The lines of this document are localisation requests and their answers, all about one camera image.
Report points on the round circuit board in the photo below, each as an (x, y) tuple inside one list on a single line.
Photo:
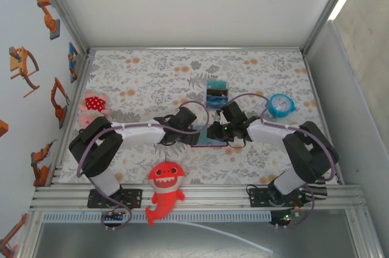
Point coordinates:
[(282, 220)]

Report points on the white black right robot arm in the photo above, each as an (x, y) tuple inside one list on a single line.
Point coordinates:
[(267, 134)]

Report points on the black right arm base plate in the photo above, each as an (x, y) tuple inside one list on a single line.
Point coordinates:
[(253, 198)]

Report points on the red card holder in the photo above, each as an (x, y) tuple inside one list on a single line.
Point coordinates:
[(203, 136)]

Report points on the blue alarm clock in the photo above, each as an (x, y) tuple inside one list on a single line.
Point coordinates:
[(282, 106)]

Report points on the floral table mat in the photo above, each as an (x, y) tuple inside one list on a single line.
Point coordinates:
[(152, 72)]

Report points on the small circuit board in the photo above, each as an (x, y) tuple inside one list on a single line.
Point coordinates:
[(112, 216)]

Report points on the red shark plush toy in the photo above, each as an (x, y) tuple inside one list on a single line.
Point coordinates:
[(165, 194)]

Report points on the black white striped pouch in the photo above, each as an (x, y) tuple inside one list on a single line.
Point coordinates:
[(319, 192)]

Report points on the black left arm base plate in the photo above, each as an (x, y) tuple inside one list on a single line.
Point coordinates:
[(136, 198)]

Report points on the aluminium side rail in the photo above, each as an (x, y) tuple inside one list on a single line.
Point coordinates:
[(80, 87), (315, 93)]

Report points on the thin aluminium frame rail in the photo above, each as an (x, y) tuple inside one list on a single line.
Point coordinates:
[(197, 48)]

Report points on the blue orange machine sticker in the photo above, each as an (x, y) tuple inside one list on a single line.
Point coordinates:
[(72, 57)]

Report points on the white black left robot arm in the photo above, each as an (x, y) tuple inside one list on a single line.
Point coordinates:
[(139, 133)]

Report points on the wide aluminium frame rail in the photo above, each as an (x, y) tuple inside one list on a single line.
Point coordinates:
[(212, 197)]

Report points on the aluminium frame post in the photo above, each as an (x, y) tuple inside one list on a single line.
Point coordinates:
[(62, 8), (328, 8)]

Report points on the orange gripper claw sticker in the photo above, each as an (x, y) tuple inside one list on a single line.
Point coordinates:
[(18, 63)]

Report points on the pink pig plush toy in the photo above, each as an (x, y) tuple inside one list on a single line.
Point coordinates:
[(94, 103)]

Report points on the white plastic tube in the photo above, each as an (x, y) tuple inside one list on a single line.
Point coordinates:
[(269, 250)]

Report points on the orange block sticker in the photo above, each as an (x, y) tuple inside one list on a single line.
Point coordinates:
[(3, 128)]

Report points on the blue teal card box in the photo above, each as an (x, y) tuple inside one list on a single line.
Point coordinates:
[(217, 103)]

